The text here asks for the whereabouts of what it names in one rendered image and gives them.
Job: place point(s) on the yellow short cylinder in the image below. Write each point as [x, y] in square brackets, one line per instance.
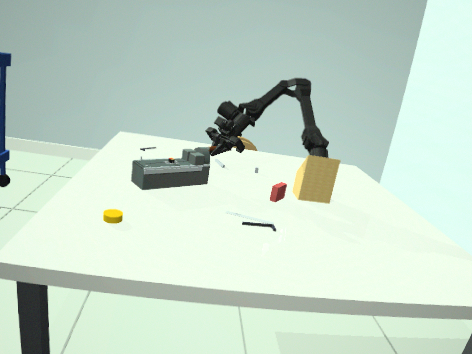
[113, 216]

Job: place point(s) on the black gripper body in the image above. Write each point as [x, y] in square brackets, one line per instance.
[231, 139]

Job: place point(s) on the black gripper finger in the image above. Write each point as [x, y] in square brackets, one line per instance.
[222, 147]
[215, 140]

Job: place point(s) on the small red block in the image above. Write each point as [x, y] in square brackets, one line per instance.
[278, 192]

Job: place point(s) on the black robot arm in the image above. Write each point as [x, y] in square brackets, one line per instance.
[312, 138]

